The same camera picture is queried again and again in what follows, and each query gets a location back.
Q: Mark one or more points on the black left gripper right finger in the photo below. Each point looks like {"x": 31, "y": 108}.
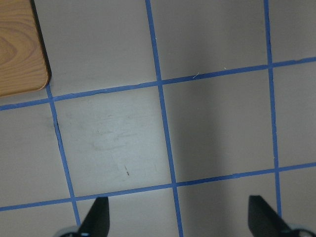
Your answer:
{"x": 263, "y": 221}

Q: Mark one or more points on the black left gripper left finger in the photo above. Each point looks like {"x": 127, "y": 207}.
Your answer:
{"x": 97, "y": 221}

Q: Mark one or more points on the wooden tray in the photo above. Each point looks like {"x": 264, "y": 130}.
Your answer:
{"x": 24, "y": 64}

